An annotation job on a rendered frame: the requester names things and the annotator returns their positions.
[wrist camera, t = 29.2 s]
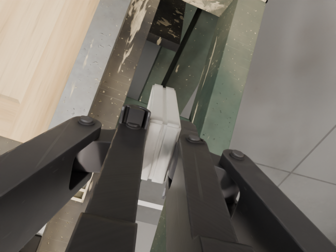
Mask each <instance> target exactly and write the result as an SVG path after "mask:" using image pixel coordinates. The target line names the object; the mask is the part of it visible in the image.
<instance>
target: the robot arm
mask: <svg viewBox="0 0 336 252"><path fill-rule="evenodd" d="M101 128H102V124H101V122H100V121H99V120H97V119H95V118H92V117H90V116H85V115H82V116H75V117H72V118H70V119H68V120H66V121H64V122H62V123H61V124H59V125H57V126H55V127H53V128H51V129H49V130H47V131H45V132H43V133H41V134H40V135H38V136H36V137H34V138H32V139H30V140H28V141H26V142H24V143H22V144H20V145H19V146H17V147H15V148H13V149H11V150H9V151H7V152H5V153H3V154H1V155H0V252H19V251H20V250H21V249H22V248H23V247H24V246H25V245H26V244H27V243H28V242H29V241H30V240H31V239H32V238H33V237H34V236H35V235H36V234H37V233H38V232H39V231H40V230H41V229H42V228H43V227H44V226H45V225H46V224H47V223H48V222H49V221H50V220H51V218H52V217H53V216H54V215H55V214H56V213H57V212H58V211H59V210H60V209H61V208H62V207H63V206H64V205H65V204H66V203H67V202H68V201H69V200H70V199H71V198H72V197H73V196H74V195H75V194H76V193H77V192H78V191H79V190H80V189H81V188H82V187H83V186H84V185H85V184H86V183H87V182H88V181H89V180H90V179H91V177H92V174H93V173H99V175H98V178H97V181H96V183H95V186H94V188H93V191H92V194H91V196H90V199H89V201H88V204H87V207H86V209H85V212H81V213H80V215H79V217H78V220H77V222H76V225H75V227H74V230H73V232H72V235H71V237H70V240H69V242H68V245H67V247H66V250H65V252H135V248H136V239H137V230H138V223H136V216H137V208H138V200H139V192H140V184H141V179H142V180H146V181H147V179H151V181H152V182H155V183H160V184H163V182H166V185H165V188H164V191H163V195H162V199H164V198H165V201H166V252H336V246H335V245H334V244H333V243H332V242H331V241H330V240H329V239H328V238H327V237H326V236H325V235H324V234H323V233H322V232H321V231H320V230H319V229H318V228H317V227H316V226H315V225H314V224H313V223H312V222H311V221H310V220H309V218H308V217H307V216H306V215H305V214H304V213H303V212H302V211H301V210H300V209H299V208H298V207H297V206H296V205H295V204H294V203H293V202H292V201H291V200H290V199H289V198H288V197H287V196H286V195H285V194H284V193H283V192H282V191H281V190H280V189H279V188H278V187H277V186H276V185H275V184H274V183H273V181H272V180H271V179H270V178H269V177H268V176H267V175H266V174H265V173H264V172H263V171H262V170H261V169H260V168H259V167H258V166H257V165H256V164H255V163H254V162H253V161H252V160H251V159H250V158H249V157H248V156H247V155H245V154H243V153H242V152H241V151H238V150H236V149H234V150H233V149H225V150H223V152H222V155H221V156H219V155H217V154H214V153H212V152H210V151H209V148H208V145H207V143H206V141H205V140H204V139H202V138H200V137H199V135H198V131H197V128H196V126H195V125H194V124H193V123H192V122H190V121H186V120H182V119H180V116H179V110H178V103H177V96H176V91H175V89H174V88H171V87H167V86H166V88H164V87H163V85H159V84H154V85H152V89H151V93H150V97H149V101H148V106H147V108H145V107H142V106H139V105H135V104H125V105H123V106H122V109H121V114H120V119H119V123H118V126H117V128H115V129H101ZM167 176H168V178H167ZM166 179H167V181H166ZM238 194H239V199H238V201H237V200H236V199H237V196H238Z"/></svg>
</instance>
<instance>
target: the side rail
mask: <svg viewBox="0 0 336 252"><path fill-rule="evenodd" d="M265 6H266V3H265V2H264V1H262V0H233V1H232V2H231V3H230V5H229V6H228V7H227V8H226V9H225V11H224V12H223V13H222V14H221V16H220V17H219V18H218V20H217V24H216V27H215V31H214V34H213V37H212V41H211V44H210V48H209V51H208V55H207V58H206V61H205V65H204V68H203V72H202V75H201V78H200V82H199V85H198V89H197V92H196V95H195V99H194V102H193V106H192V109H191V112H190V116H189V120H190V122H192V123H193V124H194V125H195V126H196V129H197V132H198V136H199V138H201V139H203V140H204V141H205V142H206V143H207V146H208V149H209V151H210V152H211V153H213V154H216V155H219V156H222V153H223V151H224V150H226V149H229V147H230V143H231V139H232V135H233V131H234V127H235V123H236V120H237V116H238V112H239V108H240V104H241V100H242V96H243V92H244V88H245V84H246V80H247V76H248V72H249V69H250V65H251V61H252V57H253V53H254V49H255V45H256V41H257V37H258V33H259V29H260V25H261V22H262V18H263V14H264V10H265ZM150 252H166V199H165V201H164V204H163V208H162V211H161V215H160V218H159V221H158V225H157V228H156V232H155V235H154V238H153V242H152V245H151V249H150Z"/></svg>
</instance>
